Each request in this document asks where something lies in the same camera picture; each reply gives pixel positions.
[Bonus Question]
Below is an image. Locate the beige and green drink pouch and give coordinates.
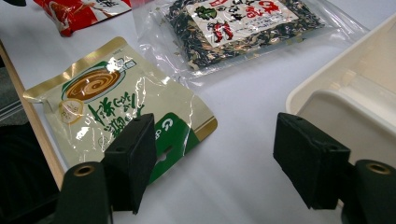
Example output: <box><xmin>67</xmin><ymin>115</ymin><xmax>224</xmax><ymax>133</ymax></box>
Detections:
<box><xmin>22</xmin><ymin>35</ymin><xmax>219</xmax><ymax>185</ymax></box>

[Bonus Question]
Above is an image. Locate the aluminium floor rail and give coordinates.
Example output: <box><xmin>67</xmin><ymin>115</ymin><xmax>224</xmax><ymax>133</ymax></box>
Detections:
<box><xmin>0</xmin><ymin>98</ymin><xmax>29</xmax><ymax>124</ymax></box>

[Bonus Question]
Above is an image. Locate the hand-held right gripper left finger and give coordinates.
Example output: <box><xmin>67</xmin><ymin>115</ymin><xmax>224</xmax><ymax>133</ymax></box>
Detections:
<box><xmin>102</xmin><ymin>112</ymin><xmax>158</xmax><ymax>216</ymax></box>

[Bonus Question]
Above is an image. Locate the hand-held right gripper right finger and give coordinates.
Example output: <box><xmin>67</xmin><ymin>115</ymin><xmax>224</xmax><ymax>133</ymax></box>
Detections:
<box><xmin>273</xmin><ymin>112</ymin><xmax>352</xmax><ymax>210</ymax></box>

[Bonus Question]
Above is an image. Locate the white plastic bin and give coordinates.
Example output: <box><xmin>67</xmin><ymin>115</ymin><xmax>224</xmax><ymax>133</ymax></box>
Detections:
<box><xmin>285</xmin><ymin>13</ymin><xmax>396</xmax><ymax>206</ymax></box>

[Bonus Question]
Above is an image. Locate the red snack bag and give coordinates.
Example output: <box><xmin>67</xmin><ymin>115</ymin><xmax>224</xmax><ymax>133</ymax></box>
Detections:
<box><xmin>33</xmin><ymin>0</ymin><xmax>133</xmax><ymax>37</ymax></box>

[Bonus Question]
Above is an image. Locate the wooden table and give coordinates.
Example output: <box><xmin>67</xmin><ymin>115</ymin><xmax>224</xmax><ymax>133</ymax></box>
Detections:
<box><xmin>0</xmin><ymin>40</ymin><xmax>65</xmax><ymax>191</ymax></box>

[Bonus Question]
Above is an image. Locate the clear bag of dried vegetables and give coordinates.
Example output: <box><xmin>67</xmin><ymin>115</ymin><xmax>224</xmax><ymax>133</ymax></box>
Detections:
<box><xmin>132</xmin><ymin>0</ymin><xmax>370</xmax><ymax>80</ymax></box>

